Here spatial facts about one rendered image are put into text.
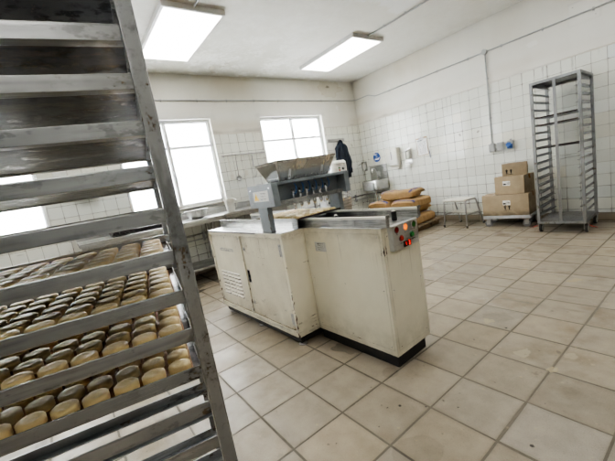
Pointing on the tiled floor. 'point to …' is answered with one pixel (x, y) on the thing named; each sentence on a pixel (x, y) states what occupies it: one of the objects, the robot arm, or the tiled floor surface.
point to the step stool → (462, 209)
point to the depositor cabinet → (267, 278)
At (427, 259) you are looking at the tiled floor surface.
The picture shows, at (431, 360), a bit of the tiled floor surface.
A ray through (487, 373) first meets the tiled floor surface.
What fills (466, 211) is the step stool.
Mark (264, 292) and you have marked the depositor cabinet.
